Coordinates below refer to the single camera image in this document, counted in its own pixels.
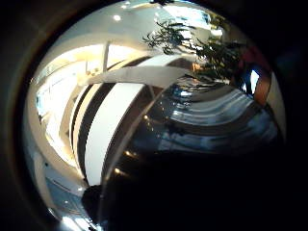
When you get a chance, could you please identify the white curved balustrade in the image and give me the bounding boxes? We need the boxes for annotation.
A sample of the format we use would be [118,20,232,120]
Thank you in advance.
[86,64,189,89]

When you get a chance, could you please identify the white pillar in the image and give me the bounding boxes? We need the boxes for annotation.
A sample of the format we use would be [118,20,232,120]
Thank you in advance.
[101,41,111,73]

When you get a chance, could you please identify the green indoor tree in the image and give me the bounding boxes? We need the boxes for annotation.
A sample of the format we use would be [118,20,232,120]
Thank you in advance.
[141,19,248,85]

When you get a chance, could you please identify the grey curved steps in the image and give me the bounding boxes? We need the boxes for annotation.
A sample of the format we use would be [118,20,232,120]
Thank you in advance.
[160,87,280,152]

